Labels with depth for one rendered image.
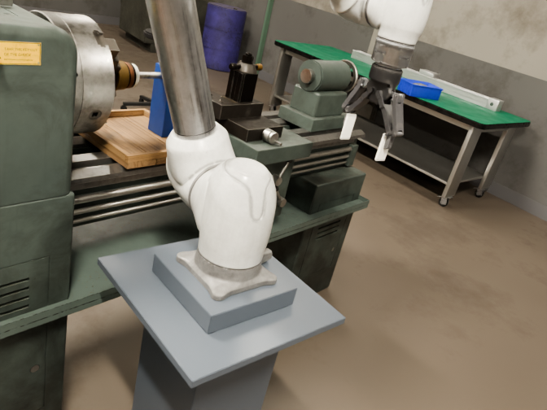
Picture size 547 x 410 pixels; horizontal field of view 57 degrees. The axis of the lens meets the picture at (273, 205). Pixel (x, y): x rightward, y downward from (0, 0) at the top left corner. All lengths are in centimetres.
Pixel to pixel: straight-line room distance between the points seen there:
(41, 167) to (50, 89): 18
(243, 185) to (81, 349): 127
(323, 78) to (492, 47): 320
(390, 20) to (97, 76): 72
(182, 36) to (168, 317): 59
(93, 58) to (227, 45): 577
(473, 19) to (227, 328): 457
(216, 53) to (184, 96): 596
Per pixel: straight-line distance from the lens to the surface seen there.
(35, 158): 123
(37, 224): 132
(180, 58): 110
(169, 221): 190
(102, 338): 218
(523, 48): 510
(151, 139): 167
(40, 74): 117
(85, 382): 202
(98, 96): 137
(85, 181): 144
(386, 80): 122
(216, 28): 706
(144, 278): 123
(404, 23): 119
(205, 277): 114
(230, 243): 108
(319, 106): 221
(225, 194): 105
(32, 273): 139
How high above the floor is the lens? 147
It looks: 25 degrees down
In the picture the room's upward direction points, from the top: 14 degrees clockwise
